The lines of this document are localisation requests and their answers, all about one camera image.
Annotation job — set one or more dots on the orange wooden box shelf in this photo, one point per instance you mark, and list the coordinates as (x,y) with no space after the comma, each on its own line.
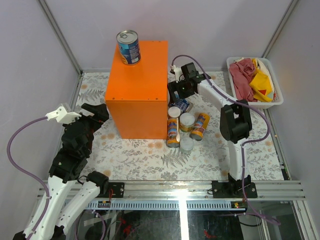
(136,95)

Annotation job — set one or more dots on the yellow porridge can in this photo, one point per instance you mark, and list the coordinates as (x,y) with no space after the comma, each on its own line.
(199,127)

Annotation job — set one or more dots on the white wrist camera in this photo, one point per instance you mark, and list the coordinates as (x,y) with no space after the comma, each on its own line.
(177,72)
(63,114)

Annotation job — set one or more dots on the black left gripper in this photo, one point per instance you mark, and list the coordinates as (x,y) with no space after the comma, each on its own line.
(101,112)

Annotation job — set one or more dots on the pink cloth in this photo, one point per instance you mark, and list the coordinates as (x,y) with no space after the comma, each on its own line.
(242,73)

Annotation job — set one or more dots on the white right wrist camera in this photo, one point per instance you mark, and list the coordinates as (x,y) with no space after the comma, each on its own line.
(177,72)

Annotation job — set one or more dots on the lying yellow can with spoon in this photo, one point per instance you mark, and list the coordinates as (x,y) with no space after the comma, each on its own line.
(172,132)

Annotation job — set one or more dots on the upright yellow can white lid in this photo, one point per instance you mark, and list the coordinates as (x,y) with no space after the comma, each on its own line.
(186,122)

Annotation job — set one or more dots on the rear can white lid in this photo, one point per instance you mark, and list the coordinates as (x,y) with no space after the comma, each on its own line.
(174,112)

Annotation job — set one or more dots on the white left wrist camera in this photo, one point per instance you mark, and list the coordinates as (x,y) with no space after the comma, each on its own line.
(63,114)

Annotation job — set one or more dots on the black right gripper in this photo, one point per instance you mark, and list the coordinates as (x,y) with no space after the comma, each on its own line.
(174,86)

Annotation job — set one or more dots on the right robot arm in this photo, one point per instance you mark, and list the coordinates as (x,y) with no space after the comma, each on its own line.
(235,119)

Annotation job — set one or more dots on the blue tin can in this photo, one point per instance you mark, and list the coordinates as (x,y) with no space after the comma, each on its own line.
(129,48)
(184,105)

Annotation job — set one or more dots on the aluminium mounting rail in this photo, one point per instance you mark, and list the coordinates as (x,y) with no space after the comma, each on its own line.
(265,190)

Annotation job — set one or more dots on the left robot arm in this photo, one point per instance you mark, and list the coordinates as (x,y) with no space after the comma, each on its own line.
(53,218)

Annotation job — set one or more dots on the yellow cloth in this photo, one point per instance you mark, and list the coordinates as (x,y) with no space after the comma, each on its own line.
(261,84)

